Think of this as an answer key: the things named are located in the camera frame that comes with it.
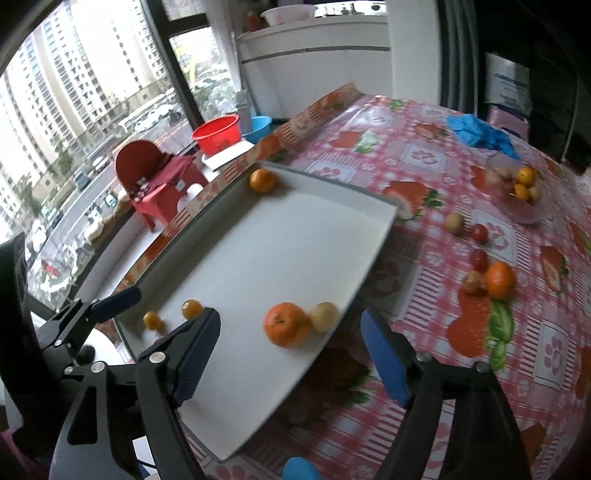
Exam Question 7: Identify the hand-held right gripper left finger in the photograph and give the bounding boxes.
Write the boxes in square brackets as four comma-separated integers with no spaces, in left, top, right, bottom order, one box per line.
[48,307,221,480]

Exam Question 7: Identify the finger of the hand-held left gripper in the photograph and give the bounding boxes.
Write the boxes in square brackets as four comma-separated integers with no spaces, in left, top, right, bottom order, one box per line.
[34,288,141,352]

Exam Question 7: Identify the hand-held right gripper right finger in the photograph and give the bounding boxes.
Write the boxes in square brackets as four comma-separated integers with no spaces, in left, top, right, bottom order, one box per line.
[360,310,532,480]

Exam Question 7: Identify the large orange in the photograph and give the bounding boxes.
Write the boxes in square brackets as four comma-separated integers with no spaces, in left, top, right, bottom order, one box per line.
[263,302,311,348]

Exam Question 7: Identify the white rectangular tray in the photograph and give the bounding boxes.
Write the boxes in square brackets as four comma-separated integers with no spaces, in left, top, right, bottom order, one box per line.
[113,160,400,463]

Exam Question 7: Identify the medium orange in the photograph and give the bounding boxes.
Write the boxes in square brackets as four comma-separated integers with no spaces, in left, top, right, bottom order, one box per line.
[249,168,277,193]
[485,261,516,299]

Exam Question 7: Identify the clear glass bowl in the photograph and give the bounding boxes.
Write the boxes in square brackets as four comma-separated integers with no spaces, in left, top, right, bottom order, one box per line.
[484,154,553,225]

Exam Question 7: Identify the strawberry paw print tablecloth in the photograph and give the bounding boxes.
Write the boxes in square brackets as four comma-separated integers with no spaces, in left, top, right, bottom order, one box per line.
[117,82,591,480]

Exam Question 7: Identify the red plastic chair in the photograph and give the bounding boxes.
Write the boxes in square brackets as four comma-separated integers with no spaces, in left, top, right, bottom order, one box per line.
[114,140,209,232]

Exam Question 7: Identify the white flat scale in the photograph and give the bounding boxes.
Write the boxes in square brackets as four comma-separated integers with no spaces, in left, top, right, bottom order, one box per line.
[201,140,256,170]

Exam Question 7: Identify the red plastic basin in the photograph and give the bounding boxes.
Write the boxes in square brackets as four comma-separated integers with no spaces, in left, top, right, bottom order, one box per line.
[191,114,241,156]

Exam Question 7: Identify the large window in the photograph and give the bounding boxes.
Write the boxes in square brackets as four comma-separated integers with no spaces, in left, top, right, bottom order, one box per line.
[0,0,245,315]

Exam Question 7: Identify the blue plastic basin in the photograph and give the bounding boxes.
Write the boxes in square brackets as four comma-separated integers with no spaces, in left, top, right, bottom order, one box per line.
[242,115,273,144]

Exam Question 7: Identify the grey stacked cups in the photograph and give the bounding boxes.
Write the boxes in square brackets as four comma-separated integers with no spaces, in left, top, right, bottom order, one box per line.
[235,89,254,133]

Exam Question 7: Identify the blue disposable gloves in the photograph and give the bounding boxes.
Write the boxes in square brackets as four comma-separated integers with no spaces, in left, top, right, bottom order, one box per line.
[444,113,521,161]

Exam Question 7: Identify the pink stool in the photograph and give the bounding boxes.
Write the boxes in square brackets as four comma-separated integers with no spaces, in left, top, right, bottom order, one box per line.
[488,107,530,140]

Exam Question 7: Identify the white cabinet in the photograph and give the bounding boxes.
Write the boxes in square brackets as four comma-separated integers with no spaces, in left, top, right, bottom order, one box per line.
[237,20,394,121]

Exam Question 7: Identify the white printed plastic bag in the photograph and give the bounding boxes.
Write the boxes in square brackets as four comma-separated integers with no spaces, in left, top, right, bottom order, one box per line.
[484,52,533,114]

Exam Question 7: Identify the grey curtain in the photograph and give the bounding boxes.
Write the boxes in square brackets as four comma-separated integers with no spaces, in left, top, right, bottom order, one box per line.
[435,0,486,112]

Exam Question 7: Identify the white bowl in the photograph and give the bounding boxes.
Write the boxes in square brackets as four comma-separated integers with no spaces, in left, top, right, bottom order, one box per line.
[260,5,318,27]

